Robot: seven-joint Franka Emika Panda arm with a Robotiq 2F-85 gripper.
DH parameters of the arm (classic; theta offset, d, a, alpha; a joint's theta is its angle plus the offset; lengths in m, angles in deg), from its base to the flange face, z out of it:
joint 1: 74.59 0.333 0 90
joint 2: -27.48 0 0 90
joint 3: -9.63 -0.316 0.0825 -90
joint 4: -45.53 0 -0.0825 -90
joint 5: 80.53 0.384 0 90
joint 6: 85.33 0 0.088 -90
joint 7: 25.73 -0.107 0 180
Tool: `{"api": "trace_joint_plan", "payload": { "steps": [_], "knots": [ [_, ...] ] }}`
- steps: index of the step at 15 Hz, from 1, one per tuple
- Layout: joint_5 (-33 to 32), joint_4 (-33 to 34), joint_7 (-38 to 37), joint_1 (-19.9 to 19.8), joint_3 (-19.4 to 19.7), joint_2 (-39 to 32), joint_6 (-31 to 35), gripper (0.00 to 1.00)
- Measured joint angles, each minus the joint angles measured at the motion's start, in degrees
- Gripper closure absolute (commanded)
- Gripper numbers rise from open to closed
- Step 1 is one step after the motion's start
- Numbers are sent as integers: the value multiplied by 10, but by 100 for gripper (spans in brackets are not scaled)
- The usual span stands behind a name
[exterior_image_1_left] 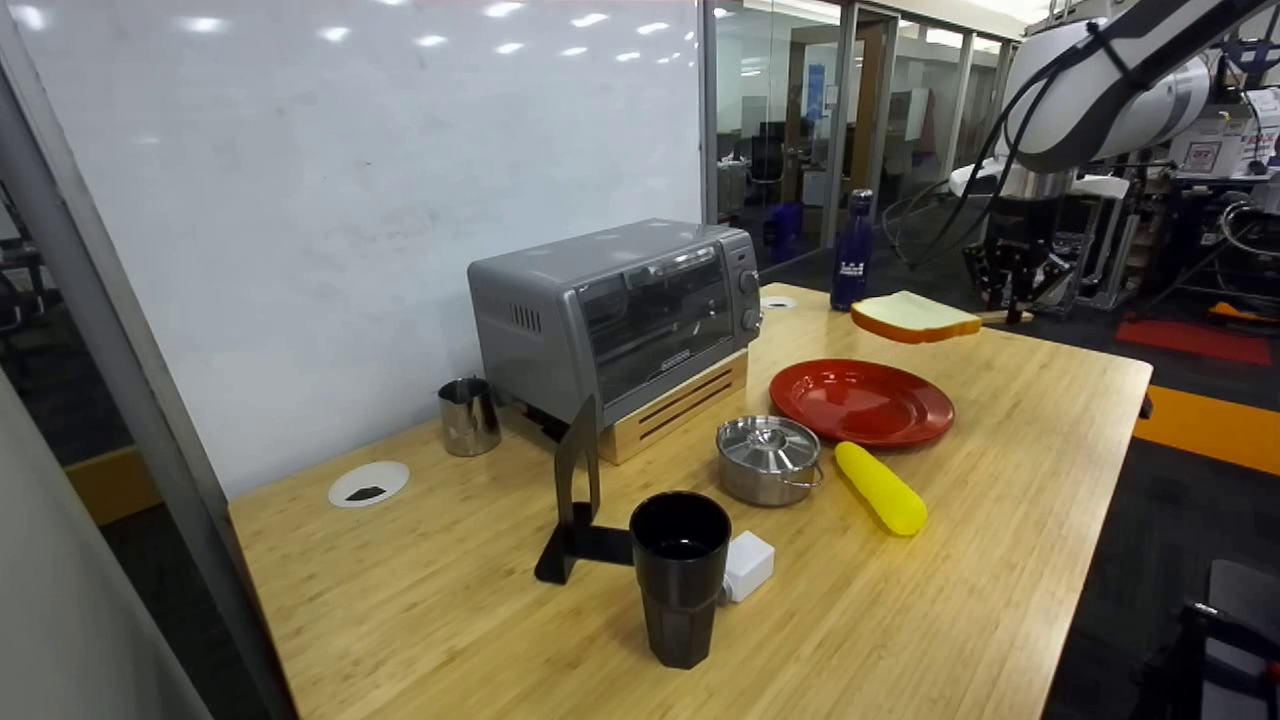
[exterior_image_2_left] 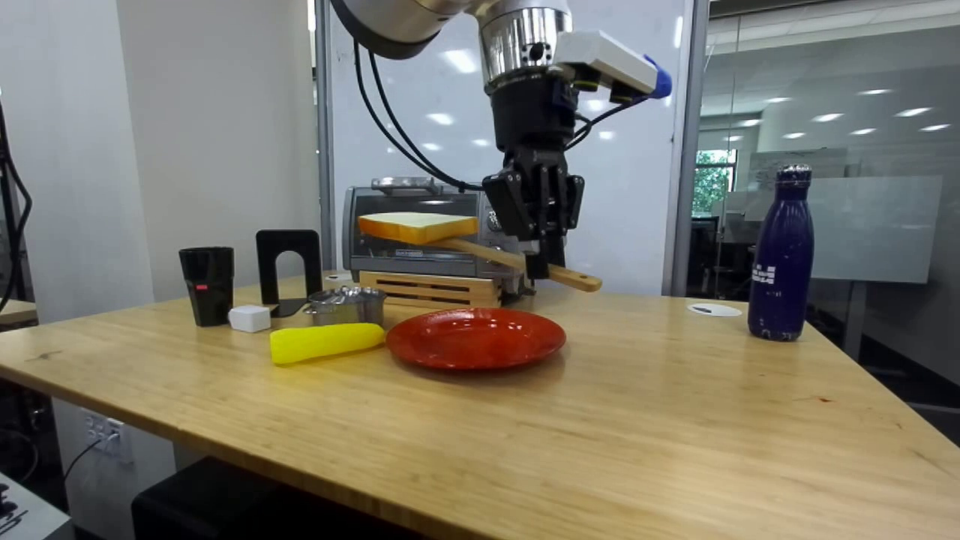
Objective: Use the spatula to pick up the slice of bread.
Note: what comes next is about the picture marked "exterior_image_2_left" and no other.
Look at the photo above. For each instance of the silver toaster oven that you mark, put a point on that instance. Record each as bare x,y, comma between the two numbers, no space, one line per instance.
420,259

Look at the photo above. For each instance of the black cup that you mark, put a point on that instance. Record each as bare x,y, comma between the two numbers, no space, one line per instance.
207,289

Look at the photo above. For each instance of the dark blue bottle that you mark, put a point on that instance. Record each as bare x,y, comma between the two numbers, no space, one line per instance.
781,262

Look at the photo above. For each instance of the white cube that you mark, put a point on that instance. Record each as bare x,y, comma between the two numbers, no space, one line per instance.
249,318

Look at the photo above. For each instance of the wooden slatted stand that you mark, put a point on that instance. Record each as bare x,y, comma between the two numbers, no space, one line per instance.
427,289

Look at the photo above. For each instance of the whiteboard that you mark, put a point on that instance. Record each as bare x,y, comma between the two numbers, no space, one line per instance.
877,225

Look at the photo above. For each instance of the wall socket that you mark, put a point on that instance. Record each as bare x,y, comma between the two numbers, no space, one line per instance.
106,435

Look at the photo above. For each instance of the window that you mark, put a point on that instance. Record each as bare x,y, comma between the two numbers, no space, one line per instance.
712,184

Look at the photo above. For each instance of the slice of bread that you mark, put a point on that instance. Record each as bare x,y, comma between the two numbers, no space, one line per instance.
416,226

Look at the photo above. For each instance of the wooden spatula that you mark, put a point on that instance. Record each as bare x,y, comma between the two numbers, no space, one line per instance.
487,253

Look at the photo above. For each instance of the small metal pot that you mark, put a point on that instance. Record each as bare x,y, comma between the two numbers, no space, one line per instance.
346,307

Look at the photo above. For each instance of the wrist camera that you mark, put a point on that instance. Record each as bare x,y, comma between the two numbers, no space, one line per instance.
607,54

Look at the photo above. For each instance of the black metal bookend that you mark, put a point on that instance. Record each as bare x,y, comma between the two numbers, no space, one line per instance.
289,244

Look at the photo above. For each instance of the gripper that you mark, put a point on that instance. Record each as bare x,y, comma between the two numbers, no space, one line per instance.
532,116

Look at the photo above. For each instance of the red plate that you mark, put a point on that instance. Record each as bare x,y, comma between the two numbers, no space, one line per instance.
474,339

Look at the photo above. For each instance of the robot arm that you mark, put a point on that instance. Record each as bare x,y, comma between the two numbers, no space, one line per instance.
405,19

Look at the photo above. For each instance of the yellow toy corn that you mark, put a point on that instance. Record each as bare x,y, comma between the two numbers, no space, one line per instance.
326,342

